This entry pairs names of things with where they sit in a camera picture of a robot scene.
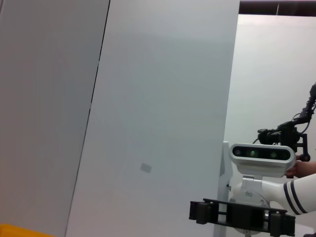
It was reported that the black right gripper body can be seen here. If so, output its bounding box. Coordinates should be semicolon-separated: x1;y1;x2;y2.
211;198;272;233

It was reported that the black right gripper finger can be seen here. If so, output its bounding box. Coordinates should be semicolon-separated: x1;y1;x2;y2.
270;211;296;237
189;201;213;225

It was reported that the black handheld camera rig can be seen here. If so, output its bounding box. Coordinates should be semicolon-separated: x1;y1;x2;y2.
251;82;316;162

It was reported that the person's bare hand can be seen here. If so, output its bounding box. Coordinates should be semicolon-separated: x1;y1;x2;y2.
285;160;309;179

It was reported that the yellow plastic bin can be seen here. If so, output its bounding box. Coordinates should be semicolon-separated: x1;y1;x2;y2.
0;223;56;237

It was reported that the white robot torso post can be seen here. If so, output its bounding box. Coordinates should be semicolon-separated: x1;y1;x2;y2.
213;141;234;237

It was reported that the silver robot head camera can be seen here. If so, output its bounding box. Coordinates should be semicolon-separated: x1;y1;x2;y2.
229;143;297;178

